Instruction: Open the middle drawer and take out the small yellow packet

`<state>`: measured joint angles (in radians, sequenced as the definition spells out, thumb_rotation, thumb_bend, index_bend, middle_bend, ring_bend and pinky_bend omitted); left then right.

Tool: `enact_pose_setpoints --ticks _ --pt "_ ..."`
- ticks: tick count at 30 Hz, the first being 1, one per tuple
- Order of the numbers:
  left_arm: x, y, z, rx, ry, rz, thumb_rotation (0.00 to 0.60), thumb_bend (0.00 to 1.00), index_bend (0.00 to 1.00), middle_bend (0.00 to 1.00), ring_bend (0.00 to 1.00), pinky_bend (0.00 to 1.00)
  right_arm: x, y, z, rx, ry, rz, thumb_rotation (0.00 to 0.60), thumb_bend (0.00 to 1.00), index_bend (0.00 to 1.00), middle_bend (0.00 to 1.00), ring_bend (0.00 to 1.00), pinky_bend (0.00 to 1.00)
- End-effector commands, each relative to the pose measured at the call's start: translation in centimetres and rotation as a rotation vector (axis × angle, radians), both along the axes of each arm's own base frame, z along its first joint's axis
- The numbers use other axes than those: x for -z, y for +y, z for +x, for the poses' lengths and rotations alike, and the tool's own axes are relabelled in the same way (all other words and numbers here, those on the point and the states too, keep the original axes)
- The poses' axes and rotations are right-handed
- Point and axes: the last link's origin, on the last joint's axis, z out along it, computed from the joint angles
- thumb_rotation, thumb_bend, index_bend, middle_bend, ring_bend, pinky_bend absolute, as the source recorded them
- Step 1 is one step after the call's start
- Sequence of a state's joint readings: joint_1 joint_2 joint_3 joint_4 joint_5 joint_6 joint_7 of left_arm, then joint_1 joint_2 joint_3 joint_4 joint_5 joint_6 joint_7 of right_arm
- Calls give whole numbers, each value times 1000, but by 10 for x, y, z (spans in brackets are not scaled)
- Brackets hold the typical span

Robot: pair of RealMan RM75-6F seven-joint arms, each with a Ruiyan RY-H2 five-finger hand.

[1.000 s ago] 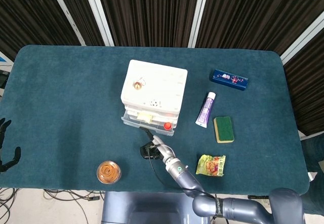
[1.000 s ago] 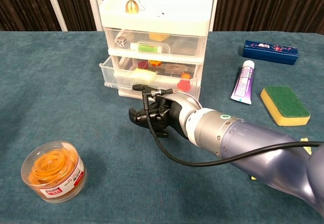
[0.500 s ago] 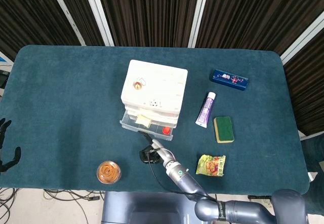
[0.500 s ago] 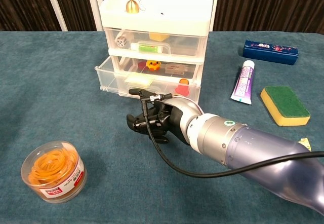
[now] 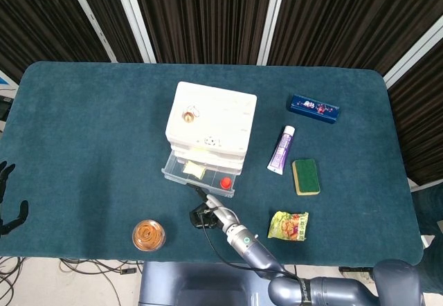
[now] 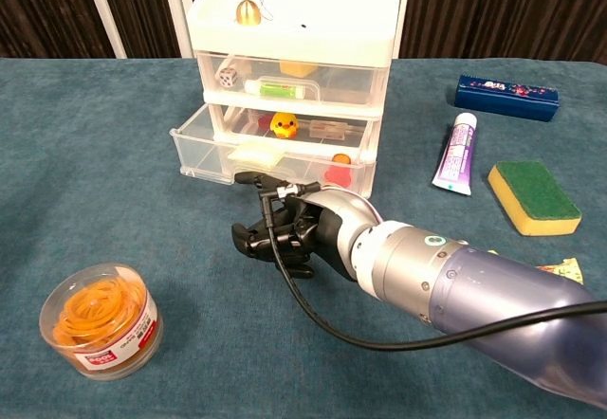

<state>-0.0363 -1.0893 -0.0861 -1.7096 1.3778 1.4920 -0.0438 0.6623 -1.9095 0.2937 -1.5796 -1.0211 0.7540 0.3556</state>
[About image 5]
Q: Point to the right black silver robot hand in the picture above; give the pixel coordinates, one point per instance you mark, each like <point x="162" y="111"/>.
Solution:
<point x="225" y="217"/>

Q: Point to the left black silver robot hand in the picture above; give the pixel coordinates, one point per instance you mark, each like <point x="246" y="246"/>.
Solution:
<point x="2" y="195"/>

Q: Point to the small yellow packet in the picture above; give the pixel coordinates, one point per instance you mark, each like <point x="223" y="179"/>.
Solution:
<point x="194" y="169"/>

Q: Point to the clear plastic drawer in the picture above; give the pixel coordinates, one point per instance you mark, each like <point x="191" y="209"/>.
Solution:
<point x="207" y="147"/>
<point x="176" y="171"/>

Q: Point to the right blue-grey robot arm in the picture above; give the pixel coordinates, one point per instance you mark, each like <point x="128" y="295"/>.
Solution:
<point x="332" y="288"/>

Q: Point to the white plastic drawer unit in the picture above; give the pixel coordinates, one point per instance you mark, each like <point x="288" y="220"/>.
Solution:
<point x="221" y="112"/>

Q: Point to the small red capped bottle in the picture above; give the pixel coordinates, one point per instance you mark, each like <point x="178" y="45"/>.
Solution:
<point x="225" y="182"/>

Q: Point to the yellow-green snack packet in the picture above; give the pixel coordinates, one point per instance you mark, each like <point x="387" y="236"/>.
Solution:
<point x="288" y="226"/>

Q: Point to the blue-grey robot torso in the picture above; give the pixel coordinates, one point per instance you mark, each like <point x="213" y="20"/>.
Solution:
<point x="194" y="285"/>

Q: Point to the tiny soccer ball toy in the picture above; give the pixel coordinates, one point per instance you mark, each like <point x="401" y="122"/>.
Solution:
<point x="212" y="141"/>

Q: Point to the clear jar of rubber bands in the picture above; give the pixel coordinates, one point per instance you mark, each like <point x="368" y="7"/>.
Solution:
<point x="149" y="235"/>

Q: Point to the purple white toothpaste tube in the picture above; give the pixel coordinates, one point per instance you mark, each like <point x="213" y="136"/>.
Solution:
<point x="281" y="152"/>

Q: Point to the green yellow sponge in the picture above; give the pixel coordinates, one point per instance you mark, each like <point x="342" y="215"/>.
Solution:
<point x="306" y="175"/>

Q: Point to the teal table cloth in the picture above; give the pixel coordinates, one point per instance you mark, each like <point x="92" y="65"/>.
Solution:
<point x="86" y="146"/>

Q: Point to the small gold bell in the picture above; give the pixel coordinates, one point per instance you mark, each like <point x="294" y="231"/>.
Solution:
<point x="188" y="116"/>

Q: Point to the blue floral patterned box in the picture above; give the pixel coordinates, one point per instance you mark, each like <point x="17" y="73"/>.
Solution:
<point x="313" y="108"/>

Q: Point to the white power strip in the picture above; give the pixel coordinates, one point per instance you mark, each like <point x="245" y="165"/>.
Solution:
<point x="356" y="271"/>

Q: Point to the white partition post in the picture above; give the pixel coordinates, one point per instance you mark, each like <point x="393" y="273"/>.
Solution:
<point x="135" y="18"/>
<point x="271" y="18"/>
<point x="413" y="51"/>
<point x="90" y="17"/>

